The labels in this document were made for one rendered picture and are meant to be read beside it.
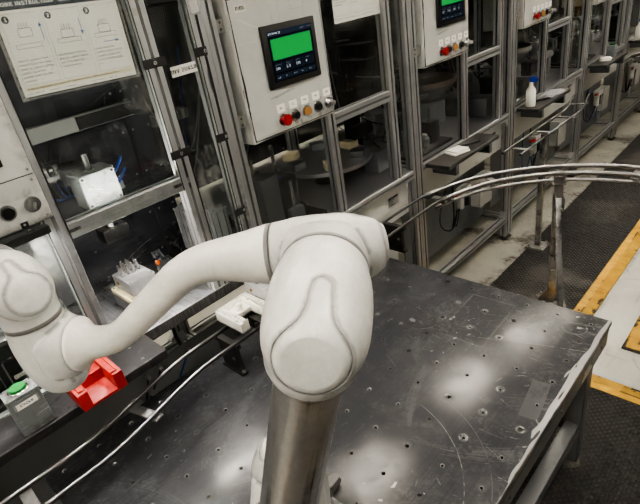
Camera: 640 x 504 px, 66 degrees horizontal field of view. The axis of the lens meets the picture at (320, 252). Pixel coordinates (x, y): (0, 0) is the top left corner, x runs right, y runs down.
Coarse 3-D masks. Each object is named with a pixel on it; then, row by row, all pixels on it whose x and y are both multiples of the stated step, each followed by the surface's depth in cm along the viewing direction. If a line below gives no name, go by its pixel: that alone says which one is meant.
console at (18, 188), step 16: (0, 112) 116; (0, 128) 117; (0, 144) 118; (16, 144) 120; (0, 160) 117; (16, 160) 121; (0, 176) 119; (16, 176) 122; (32, 176) 124; (0, 192) 120; (16, 192) 122; (32, 192) 125; (0, 208) 121; (16, 208) 123; (32, 208) 125; (48, 208) 129; (0, 224) 121; (16, 224) 124; (32, 224) 127
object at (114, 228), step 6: (114, 222) 166; (120, 222) 166; (126, 222) 165; (102, 228) 163; (108, 228) 162; (114, 228) 162; (120, 228) 164; (126, 228) 165; (102, 234) 161; (108, 234) 161; (114, 234) 163; (120, 234) 164; (126, 234) 166; (102, 240) 164; (108, 240) 162; (114, 240) 163
